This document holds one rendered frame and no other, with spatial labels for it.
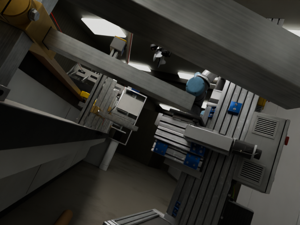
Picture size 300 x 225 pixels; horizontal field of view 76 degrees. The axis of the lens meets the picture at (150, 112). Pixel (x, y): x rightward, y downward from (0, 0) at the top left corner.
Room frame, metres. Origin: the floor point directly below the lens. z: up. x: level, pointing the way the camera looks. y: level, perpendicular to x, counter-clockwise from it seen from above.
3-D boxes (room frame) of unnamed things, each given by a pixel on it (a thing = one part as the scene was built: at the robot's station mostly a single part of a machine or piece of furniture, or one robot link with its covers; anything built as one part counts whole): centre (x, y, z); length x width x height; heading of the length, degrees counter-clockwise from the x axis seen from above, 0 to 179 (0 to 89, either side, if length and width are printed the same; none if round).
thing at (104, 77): (1.03, 0.31, 0.92); 0.05 x 0.04 x 0.45; 6
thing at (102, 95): (1.29, 0.34, 0.90); 0.03 x 0.03 x 0.48; 6
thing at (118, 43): (1.03, 0.32, 1.18); 0.07 x 0.07 x 0.08; 6
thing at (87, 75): (4.36, 1.20, 0.95); 1.65 x 0.70 x 1.90; 96
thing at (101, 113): (1.34, 0.25, 0.82); 0.43 x 0.03 x 0.04; 96
